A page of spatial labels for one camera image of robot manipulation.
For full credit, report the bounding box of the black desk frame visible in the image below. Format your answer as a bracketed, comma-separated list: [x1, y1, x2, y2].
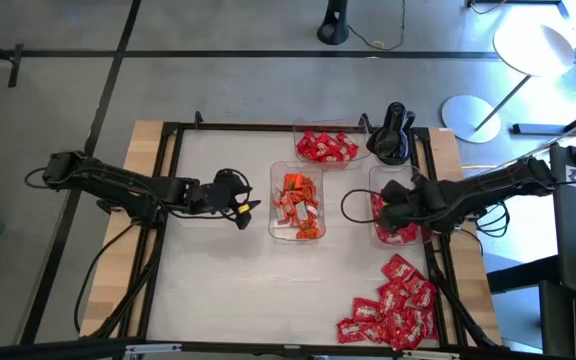
[511, 97, 576, 136]

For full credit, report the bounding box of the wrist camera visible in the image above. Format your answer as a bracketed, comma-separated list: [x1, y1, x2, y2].
[415, 172, 437, 194]
[215, 169, 249, 199]

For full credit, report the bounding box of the silver mounting bracket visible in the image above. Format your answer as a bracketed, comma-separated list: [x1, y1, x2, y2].
[401, 349, 462, 360]
[123, 342, 183, 357]

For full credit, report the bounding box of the clear plastic bin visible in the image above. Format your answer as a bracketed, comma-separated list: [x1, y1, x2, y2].
[267, 160, 327, 244]
[292, 117, 372, 171]
[368, 164, 433, 247]

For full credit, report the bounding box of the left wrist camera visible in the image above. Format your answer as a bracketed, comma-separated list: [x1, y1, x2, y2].
[215, 169, 249, 199]

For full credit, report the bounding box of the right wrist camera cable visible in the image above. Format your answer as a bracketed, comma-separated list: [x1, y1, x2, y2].
[340, 188, 387, 225]

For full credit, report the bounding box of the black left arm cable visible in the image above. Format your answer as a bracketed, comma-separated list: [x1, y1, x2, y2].
[72, 219, 142, 335]

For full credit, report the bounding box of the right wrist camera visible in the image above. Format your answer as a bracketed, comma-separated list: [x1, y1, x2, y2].
[415, 172, 437, 194]

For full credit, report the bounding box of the thin black floor cable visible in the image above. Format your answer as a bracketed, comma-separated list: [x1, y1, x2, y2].
[346, 0, 408, 52]

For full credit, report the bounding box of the black pole stand base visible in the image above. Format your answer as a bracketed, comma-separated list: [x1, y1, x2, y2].
[316, 0, 351, 46]

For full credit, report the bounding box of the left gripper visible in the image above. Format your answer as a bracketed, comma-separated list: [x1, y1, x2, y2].
[190, 182, 262, 231]

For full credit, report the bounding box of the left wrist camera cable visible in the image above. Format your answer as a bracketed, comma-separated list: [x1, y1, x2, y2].
[212, 168, 253, 221]

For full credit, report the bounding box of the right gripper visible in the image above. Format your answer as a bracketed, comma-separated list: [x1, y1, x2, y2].
[377, 179, 452, 231]

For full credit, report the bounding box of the black floor stand bar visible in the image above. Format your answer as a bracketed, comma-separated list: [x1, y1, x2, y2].
[6, 42, 25, 89]

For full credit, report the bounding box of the white round side table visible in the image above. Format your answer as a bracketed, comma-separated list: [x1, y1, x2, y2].
[441, 22, 576, 145]

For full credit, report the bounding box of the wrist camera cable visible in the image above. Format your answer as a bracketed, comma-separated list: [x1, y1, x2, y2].
[340, 188, 387, 225]
[212, 168, 253, 221]

